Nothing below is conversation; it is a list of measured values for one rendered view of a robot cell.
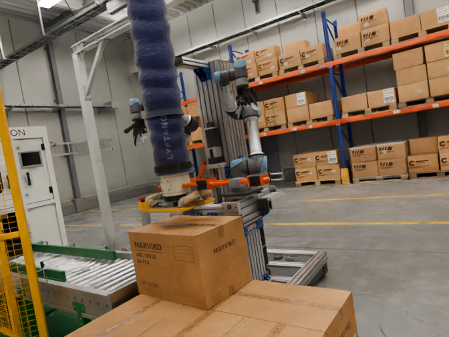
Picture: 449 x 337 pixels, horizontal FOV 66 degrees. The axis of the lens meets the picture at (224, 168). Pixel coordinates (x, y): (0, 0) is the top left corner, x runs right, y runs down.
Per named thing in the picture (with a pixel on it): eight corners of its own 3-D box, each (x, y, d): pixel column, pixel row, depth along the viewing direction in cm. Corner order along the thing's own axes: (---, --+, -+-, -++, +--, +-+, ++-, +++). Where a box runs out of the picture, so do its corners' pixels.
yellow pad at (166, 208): (143, 212, 209) (141, 204, 209) (156, 208, 217) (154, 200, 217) (182, 212, 188) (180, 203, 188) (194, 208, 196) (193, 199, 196)
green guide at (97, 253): (28, 251, 390) (27, 243, 389) (37, 247, 398) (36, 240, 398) (114, 260, 295) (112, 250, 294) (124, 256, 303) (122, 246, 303)
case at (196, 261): (138, 293, 217) (127, 231, 214) (184, 269, 247) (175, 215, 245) (208, 311, 178) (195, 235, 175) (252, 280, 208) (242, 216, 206)
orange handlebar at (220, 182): (145, 191, 224) (143, 186, 223) (178, 182, 247) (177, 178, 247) (266, 184, 165) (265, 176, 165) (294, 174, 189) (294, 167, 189)
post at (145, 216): (156, 311, 311) (137, 202, 305) (162, 307, 317) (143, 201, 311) (162, 312, 307) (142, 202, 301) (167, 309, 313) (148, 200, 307)
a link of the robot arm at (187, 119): (202, 132, 281) (152, 105, 251) (194, 134, 289) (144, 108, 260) (205, 120, 284) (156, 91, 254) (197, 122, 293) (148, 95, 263)
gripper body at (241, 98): (236, 106, 210) (233, 86, 210) (243, 106, 217) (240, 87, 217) (247, 103, 206) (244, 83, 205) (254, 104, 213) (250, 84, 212)
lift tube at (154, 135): (147, 176, 206) (117, 0, 200) (174, 171, 224) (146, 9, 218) (174, 174, 193) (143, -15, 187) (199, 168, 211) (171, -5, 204)
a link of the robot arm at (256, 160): (248, 176, 250) (240, 107, 263) (269, 174, 248) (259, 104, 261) (247, 173, 238) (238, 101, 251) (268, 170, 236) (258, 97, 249)
